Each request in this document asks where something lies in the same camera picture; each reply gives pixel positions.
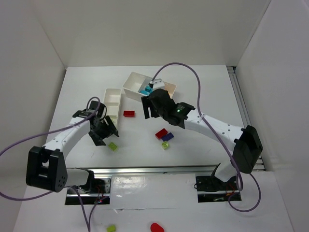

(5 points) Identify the red brick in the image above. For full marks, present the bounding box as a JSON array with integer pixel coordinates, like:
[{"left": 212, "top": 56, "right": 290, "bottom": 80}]
[
  {"left": 155, "top": 128, "right": 168, "bottom": 140},
  {"left": 123, "top": 110, "right": 135, "bottom": 117}
]

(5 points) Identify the long teal brick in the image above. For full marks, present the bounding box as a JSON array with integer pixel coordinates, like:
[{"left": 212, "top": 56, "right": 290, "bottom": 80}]
[{"left": 145, "top": 85, "right": 152, "bottom": 94}]

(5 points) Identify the aluminium right side rail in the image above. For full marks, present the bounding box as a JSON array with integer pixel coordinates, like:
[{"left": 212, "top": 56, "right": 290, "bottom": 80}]
[{"left": 226, "top": 65, "right": 264, "bottom": 160}]

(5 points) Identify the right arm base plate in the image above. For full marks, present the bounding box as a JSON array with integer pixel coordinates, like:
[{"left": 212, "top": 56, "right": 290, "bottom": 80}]
[{"left": 194, "top": 175, "right": 241, "bottom": 203}]

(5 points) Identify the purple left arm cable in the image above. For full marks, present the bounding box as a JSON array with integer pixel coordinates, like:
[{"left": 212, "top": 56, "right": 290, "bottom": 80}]
[{"left": 0, "top": 97, "right": 102, "bottom": 232}]

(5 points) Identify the narrow white divided tray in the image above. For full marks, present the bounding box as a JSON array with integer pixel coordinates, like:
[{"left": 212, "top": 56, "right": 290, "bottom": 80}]
[{"left": 103, "top": 88, "right": 122, "bottom": 127}]

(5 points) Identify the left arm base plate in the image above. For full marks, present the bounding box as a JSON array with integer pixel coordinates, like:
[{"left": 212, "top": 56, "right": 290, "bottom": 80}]
[{"left": 65, "top": 176, "right": 112, "bottom": 205}]

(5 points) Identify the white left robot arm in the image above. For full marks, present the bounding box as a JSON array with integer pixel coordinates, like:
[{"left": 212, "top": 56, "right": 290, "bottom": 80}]
[{"left": 26, "top": 101, "right": 119, "bottom": 192}]

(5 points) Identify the aluminium front rail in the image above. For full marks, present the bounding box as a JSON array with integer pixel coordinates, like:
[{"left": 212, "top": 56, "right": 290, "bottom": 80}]
[{"left": 37, "top": 164, "right": 266, "bottom": 176}]

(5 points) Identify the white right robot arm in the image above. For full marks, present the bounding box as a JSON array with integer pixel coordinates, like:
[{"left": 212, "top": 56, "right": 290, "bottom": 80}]
[{"left": 141, "top": 89, "right": 263, "bottom": 188}]

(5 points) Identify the lone lime brick front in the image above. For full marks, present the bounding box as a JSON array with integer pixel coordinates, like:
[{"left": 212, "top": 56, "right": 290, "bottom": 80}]
[{"left": 108, "top": 142, "right": 118, "bottom": 152}]

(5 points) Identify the red brick by purple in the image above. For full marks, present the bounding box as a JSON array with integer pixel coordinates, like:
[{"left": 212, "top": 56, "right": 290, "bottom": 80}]
[{"left": 155, "top": 128, "right": 168, "bottom": 140}]

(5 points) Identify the lime brick on foreground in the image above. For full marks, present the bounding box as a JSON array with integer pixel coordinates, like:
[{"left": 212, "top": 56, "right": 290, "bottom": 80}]
[{"left": 106, "top": 225, "right": 116, "bottom": 232}]

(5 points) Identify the aluminium rail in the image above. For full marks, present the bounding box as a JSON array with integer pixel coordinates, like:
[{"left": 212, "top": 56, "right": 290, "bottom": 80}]
[
  {"left": 226, "top": 65, "right": 264, "bottom": 160},
  {"left": 37, "top": 164, "right": 266, "bottom": 176}
]

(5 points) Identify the red rounded foreground piece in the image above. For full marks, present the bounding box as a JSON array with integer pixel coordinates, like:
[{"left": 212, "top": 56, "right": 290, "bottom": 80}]
[{"left": 150, "top": 223, "right": 165, "bottom": 232}]

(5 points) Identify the wide white divided bin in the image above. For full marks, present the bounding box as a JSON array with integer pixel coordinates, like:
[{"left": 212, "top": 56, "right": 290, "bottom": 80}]
[{"left": 123, "top": 72, "right": 176, "bottom": 102}]

